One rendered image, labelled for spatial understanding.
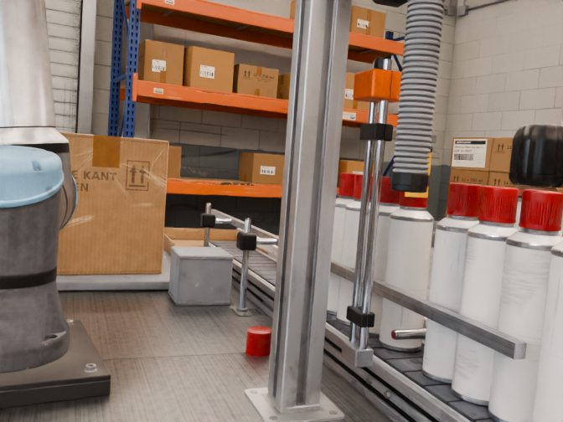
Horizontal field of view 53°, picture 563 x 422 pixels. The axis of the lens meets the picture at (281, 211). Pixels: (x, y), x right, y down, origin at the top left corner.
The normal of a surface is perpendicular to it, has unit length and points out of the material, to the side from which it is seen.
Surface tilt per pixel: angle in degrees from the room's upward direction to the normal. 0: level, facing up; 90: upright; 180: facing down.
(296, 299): 90
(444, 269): 90
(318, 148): 90
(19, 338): 73
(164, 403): 0
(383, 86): 90
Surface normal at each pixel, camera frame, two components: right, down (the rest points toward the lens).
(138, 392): 0.07, -0.99
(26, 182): 0.70, 0.08
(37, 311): 0.85, -0.18
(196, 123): 0.47, 0.11
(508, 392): -0.77, 0.00
